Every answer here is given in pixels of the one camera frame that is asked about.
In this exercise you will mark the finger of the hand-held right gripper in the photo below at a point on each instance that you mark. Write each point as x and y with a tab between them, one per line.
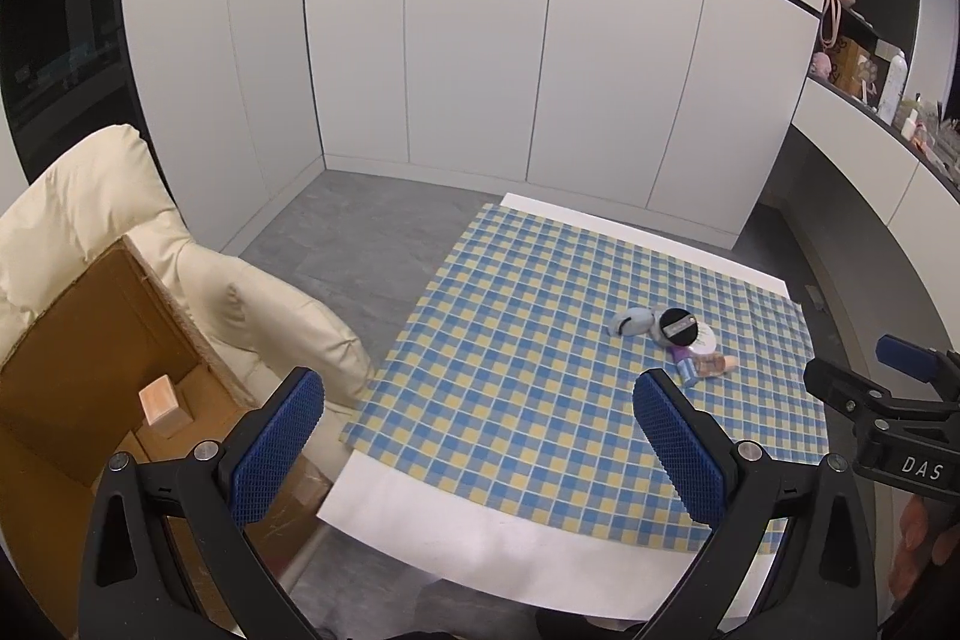
904	353
829	377

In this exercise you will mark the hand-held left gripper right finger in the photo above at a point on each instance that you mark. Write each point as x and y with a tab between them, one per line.
682	452

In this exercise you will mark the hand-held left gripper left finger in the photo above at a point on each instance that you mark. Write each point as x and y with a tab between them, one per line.
281	445

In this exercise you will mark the white round powder compact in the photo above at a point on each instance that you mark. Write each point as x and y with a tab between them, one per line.
703	340

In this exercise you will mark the black round compact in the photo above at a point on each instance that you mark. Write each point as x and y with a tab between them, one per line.
677	326

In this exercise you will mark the small beige carton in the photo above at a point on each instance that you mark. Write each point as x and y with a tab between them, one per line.
161	404

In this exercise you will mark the clear oval plastic case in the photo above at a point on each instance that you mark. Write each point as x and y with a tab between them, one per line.
636	321

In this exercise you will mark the brown cardboard box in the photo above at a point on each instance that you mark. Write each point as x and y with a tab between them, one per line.
75	340

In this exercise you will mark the person's right hand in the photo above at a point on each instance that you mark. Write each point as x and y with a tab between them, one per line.
915	542

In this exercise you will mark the grey floor outlet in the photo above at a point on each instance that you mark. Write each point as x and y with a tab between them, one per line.
815	296

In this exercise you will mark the blue yellow checkered tablecloth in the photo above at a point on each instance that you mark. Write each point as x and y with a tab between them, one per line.
525	347

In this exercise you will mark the white curved counter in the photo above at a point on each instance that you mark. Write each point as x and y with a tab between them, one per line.
847	160

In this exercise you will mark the clear plastic organizer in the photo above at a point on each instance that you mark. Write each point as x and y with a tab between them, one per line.
946	149

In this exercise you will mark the tall white bottle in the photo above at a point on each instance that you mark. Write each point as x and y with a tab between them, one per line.
892	85

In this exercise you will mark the brown gift box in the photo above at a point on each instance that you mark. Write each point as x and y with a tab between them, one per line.
851	66

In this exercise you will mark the small pink plush toy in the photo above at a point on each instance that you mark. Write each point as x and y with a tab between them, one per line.
821	64

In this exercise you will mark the cream padded armchair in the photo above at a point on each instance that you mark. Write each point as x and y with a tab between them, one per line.
90	190

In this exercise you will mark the white built-in wardrobe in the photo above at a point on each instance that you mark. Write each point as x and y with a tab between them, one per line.
487	48

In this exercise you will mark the dark glass panel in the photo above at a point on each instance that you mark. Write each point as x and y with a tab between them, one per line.
60	48

